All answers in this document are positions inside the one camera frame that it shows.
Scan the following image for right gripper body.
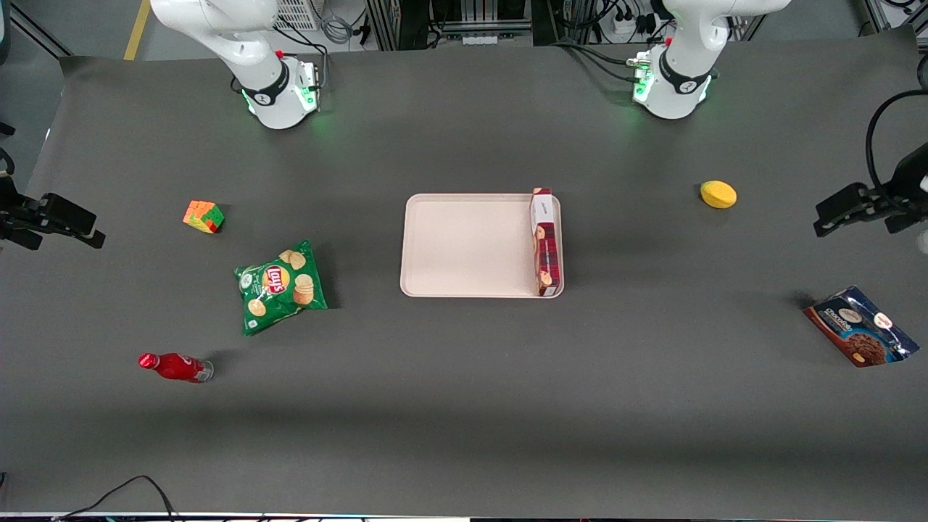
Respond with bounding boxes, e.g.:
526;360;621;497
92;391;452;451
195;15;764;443
0;178;44;251

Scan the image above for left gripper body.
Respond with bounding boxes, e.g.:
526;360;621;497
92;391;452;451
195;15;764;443
870;143;928;234

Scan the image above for red cookie box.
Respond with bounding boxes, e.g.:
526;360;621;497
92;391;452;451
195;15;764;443
530;187;563;297

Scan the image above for blue chocolate cookie bag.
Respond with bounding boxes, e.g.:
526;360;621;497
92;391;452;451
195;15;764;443
802;285;921;368

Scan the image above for pale pink plastic tray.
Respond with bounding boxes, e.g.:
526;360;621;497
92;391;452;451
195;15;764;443
400;193;565;299

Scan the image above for colourful puzzle cube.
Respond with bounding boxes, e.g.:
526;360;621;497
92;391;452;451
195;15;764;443
183;200;225;235

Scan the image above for yellow round sponge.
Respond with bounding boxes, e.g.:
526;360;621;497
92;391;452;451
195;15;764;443
700;180;738;210

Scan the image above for red cola bottle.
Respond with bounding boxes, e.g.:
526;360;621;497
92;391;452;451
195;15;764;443
138;352;215;384

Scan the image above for green Lays chips bag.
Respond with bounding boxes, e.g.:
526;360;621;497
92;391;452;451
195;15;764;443
233;240;328;336

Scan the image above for white power strip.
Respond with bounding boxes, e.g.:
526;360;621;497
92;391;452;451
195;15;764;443
611;13;658;38

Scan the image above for white perforated basket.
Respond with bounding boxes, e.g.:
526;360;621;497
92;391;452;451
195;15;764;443
274;0;321;32

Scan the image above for black equipment rack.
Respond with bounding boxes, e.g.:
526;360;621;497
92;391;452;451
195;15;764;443
366;0;537;51

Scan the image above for dark grey table mat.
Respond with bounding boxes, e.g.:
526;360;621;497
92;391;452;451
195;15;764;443
0;29;928;517

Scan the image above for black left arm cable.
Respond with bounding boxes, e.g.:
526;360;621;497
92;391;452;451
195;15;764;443
866;88;928;196

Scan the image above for thin black floor cable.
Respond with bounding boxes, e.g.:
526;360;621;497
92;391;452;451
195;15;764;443
51;475;182;522

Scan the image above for black left base cable bundle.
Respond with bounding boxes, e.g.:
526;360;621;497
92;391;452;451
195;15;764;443
552;40;640;84

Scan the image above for grey coiled cable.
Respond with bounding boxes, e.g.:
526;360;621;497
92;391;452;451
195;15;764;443
321;11;365;46

